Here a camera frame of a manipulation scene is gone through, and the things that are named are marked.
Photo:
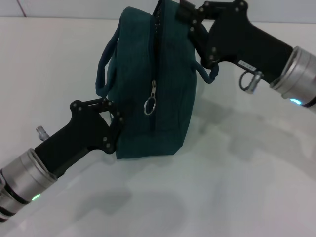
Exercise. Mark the dark teal insulated lunch bag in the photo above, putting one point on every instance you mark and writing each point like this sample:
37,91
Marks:
160,98

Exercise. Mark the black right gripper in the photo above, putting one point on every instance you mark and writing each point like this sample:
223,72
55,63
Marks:
247,44

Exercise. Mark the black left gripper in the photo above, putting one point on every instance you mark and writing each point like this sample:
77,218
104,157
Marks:
76,138

